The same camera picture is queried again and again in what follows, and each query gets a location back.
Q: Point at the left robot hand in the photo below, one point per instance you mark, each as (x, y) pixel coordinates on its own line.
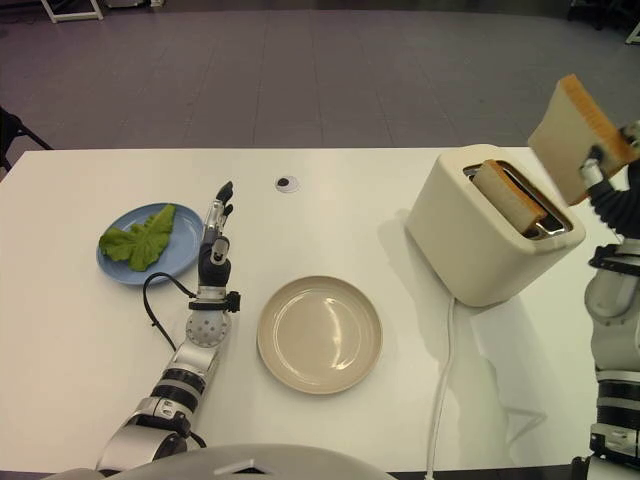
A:
(214, 260)

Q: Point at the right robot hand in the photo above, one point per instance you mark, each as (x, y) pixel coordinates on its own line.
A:
(607, 192)

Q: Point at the bread slice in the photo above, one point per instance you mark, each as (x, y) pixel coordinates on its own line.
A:
(505, 197)
(565, 145)

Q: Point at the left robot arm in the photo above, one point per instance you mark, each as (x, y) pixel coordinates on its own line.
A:
(175, 380)

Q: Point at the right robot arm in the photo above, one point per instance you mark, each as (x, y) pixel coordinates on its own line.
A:
(612, 350)

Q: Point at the blue plate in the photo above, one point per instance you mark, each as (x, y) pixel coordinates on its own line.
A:
(187, 225)

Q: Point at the green lettuce leaf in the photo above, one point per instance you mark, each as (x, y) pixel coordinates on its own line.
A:
(140, 240)

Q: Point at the beige plate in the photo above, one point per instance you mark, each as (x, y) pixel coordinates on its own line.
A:
(320, 336)

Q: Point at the cream toaster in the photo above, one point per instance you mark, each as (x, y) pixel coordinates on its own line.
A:
(480, 250)

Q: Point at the robot body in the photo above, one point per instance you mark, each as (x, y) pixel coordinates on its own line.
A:
(245, 462)

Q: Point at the black chair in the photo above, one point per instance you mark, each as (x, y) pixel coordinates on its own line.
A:
(15, 137)

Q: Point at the white table frame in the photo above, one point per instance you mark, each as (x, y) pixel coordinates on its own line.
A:
(70, 9)

